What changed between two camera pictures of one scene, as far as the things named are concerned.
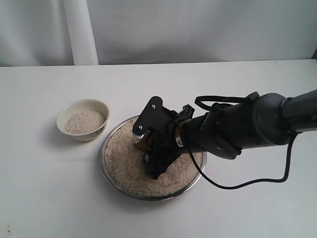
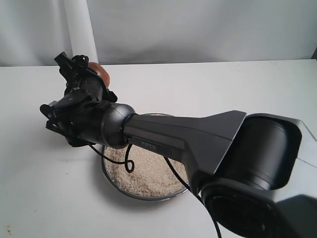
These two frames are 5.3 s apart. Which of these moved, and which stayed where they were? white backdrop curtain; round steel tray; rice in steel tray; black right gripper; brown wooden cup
Moved: brown wooden cup; black right gripper
Stayed: white backdrop curtain; rice in steel tray; round steel tray
